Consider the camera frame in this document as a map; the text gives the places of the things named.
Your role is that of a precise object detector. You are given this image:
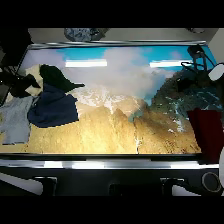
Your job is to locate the navy blue garment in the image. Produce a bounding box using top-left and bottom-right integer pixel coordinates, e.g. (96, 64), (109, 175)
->
(27, 82), (80, 129)

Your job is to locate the blue white patterned garment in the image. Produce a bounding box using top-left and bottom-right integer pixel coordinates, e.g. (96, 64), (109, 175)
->
(64, 28), (102, 43)

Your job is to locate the cream garment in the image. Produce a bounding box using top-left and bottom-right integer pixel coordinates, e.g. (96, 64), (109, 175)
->
(24, 64), (45, 98)

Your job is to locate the dark red garment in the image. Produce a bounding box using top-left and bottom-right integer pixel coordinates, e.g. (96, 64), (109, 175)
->
(186, 107), (224, 165)

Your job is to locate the light grey garment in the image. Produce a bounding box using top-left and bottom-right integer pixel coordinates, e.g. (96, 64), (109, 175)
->
(0, 95), (36, 146)

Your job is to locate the dark green garment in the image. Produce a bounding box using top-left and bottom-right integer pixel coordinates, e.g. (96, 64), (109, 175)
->
(39, 64), (86, 93)

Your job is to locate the silver frame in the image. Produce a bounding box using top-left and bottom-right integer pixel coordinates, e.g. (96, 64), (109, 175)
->
(0, 39), (222, 171)

